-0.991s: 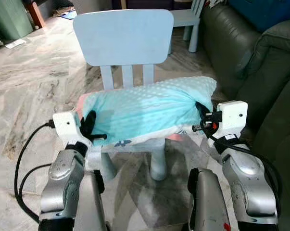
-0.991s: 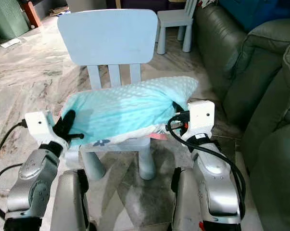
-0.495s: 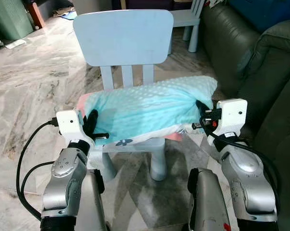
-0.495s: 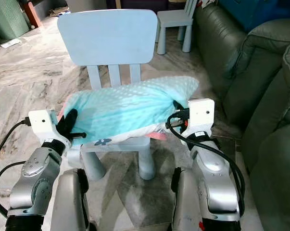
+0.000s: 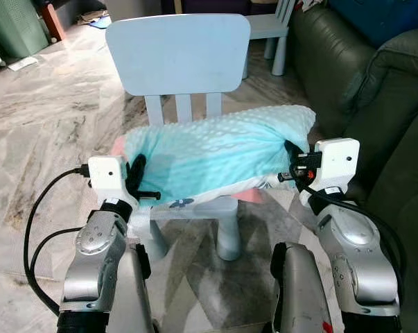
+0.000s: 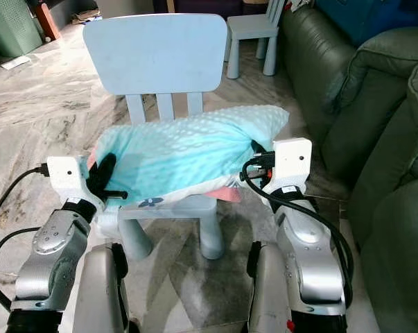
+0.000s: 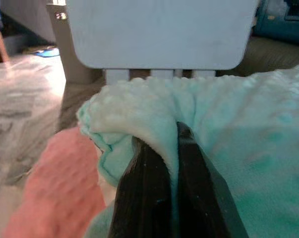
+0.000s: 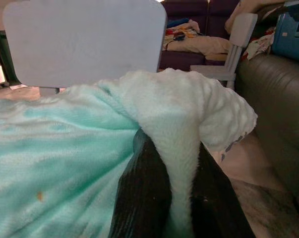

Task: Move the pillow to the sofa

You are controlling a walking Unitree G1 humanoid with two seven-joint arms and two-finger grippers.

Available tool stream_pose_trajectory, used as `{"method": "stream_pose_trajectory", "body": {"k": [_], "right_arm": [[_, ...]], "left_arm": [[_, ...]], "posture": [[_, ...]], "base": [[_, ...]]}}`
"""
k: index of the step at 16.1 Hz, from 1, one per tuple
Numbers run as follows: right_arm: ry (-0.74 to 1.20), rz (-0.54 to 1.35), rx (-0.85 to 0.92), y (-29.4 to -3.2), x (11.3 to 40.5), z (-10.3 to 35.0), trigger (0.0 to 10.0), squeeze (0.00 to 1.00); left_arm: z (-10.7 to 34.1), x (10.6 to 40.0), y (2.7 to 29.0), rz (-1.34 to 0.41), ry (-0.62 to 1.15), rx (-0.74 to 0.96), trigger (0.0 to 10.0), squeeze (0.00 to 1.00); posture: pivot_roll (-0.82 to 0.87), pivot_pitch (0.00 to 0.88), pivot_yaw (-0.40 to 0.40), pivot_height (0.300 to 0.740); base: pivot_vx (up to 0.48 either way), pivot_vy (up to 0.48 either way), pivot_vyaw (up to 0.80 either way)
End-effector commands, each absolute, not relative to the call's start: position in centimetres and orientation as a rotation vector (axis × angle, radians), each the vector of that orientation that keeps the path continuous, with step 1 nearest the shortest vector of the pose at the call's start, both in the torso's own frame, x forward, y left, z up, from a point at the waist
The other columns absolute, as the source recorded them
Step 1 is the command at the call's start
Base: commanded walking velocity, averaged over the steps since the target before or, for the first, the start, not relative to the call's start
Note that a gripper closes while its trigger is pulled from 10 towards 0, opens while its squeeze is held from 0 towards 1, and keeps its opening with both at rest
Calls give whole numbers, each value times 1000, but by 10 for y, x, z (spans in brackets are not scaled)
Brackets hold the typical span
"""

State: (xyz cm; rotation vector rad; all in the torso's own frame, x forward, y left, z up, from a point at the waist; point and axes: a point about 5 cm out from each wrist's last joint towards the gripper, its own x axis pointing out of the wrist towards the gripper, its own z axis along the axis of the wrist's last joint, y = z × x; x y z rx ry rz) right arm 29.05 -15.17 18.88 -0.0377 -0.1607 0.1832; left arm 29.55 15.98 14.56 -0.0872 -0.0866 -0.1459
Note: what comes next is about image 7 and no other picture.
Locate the blue floor mat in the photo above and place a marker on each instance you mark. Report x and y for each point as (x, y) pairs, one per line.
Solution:
(48, 52)

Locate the pink fleece pillow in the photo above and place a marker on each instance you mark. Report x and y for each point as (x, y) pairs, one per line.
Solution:
(60, 186)

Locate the blue hard suitcase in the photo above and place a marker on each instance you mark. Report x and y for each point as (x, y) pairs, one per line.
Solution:
(280, 22)

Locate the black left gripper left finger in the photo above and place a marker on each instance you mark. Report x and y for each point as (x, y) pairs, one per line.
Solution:
(141, 198)

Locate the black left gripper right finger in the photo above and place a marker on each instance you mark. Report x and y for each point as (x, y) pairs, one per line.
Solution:
(201, 198)

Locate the turquoise fleece pillow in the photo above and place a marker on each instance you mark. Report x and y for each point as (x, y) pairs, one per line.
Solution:
(238, 124)

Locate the light blue child chair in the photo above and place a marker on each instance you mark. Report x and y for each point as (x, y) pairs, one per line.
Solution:
(159, 32)

